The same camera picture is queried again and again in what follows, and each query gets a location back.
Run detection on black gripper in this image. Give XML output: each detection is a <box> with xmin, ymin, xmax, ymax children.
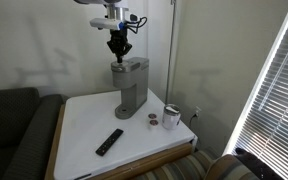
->
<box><xmin>106</xmin><ymin>28</ymin><xmax>133</xmax><ymax>64</ymax></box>

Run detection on grey coffee maker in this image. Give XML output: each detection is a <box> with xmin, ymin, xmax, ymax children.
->
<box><xmin>110</xmin><ymin>56</ymin><xmax>150</xmax><ymax>120</ymax></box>

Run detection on coffee pod red lid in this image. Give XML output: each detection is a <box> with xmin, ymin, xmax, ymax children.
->
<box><xmin>149</xmin><ymin>119</ymin><xmax>160</xmax><ymax>131</ymax></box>

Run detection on silver lamp pole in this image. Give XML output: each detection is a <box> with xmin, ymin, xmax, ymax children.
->
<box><xmin>164</xmin><ymin>0</ymin><xmax>178</xmax><ymax>104</ymax></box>

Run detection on white steel tumbler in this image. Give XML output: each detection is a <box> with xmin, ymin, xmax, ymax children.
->
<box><xmin>161</xmin><ymin>103</ymin><xmax>182</xmax><ymax>131</ymax></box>

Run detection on black remote control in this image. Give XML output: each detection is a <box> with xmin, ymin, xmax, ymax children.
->
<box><xmin>95</xmin><ymin>128</ymin><xmax>125</xmax><ymax>157</ymax></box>

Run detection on dark grey sofa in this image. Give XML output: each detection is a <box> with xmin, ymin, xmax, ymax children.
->
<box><xmin>0</xmin><ymin>87</ymin><xmax>69</xmax><ymax>180</ymax></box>

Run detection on striped sofa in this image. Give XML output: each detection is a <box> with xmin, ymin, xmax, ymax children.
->
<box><xmin>130</xmin><ymin>149</ymin><xmax>285</xmax><ymax>180</ymax></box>

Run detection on white window blinds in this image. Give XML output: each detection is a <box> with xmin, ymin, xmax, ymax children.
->
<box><xmin>232</xmin><ymin>0</ymin><xmax>288</xmax><ymax>180</ymax></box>

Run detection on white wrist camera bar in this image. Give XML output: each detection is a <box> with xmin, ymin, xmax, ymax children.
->
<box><xmin>89</xmin><ymin>18</ymin><xmax>124</xmax><ymax>32</ymax></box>

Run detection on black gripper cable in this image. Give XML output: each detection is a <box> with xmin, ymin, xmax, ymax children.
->
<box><xmin>125</xmin><ymin>13</ymin><xmax>148</xmax><ymax>35</ymax></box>

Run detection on white wall outlet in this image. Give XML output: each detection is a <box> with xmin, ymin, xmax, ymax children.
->
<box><xmin>193</xmin><ymin>106</ymin><xmax>202</xmax><ymax>118</ymax></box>

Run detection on black power cord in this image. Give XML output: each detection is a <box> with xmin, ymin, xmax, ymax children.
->
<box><xmin>188</xmin><ymin>113</ymin><xmax>199</xmax><ymax>130</ymax></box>

